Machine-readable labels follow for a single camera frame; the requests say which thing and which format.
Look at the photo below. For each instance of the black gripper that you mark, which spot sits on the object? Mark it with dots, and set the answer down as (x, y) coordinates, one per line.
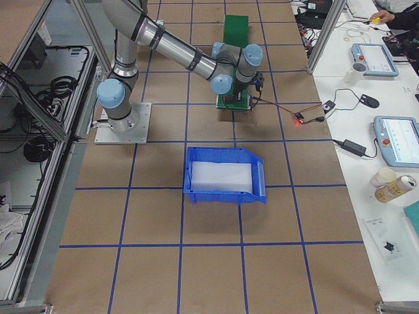
(239, 91)

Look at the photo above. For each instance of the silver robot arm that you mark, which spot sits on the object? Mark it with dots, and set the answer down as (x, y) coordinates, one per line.
(230, 70)

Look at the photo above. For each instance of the green conveyor belt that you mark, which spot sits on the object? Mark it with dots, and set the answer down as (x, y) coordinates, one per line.
(236, 33)

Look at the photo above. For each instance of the blue plastic bin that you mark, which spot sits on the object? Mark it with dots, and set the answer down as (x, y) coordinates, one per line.
(219, 174)

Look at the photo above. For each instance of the white mug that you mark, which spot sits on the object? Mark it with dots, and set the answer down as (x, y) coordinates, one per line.
(355, 73)

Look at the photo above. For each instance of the black power adapter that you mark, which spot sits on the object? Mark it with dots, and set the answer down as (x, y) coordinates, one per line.
(353, 148)

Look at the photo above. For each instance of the far teach pendant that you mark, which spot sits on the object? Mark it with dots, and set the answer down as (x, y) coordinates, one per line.
(376, 58)

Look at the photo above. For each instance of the teach pendant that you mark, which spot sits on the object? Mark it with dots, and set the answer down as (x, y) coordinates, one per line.
(397, 140)
(376, 58)

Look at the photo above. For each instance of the near teach pendant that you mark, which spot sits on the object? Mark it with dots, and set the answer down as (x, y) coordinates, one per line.
(397, 140)

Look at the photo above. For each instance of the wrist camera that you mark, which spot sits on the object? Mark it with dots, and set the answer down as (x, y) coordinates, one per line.
(258, 81)

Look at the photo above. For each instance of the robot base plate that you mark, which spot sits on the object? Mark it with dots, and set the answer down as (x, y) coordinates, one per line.
(133, 129)

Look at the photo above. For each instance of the aluminium frame post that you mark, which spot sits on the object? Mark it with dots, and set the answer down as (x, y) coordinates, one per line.
(326, 31)

